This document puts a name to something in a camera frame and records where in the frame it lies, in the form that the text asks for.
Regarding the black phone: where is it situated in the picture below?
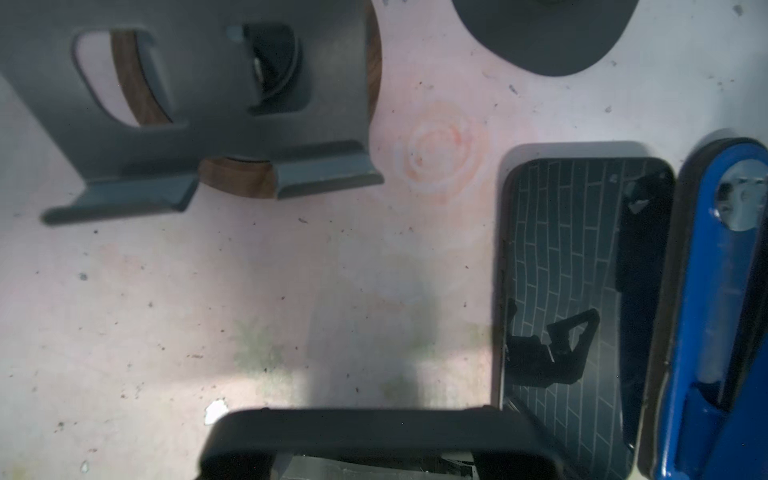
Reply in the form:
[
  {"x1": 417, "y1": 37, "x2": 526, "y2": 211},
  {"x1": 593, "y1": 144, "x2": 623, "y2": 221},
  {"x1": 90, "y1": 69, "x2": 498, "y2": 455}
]
[
  {"x1": 198, "y1": 407, "x2": 565, "y2": 479},
  {"x1": 498, "y1": 158, "x2": 675, "y2": 479}
]

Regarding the wooden base phone stand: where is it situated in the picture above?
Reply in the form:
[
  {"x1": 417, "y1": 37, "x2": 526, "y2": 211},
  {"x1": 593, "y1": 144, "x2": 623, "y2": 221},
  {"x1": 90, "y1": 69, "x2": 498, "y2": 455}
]
[{"x1": 1, "y1": 1, "x2": 383, "y2": 225}]

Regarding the blue black stapler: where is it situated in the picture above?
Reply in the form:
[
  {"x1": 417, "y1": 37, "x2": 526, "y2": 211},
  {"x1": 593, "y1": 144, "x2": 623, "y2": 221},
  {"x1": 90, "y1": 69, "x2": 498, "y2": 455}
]
[{"x1": 635, "y1": 137, "x2": 767, "y2": 479}]

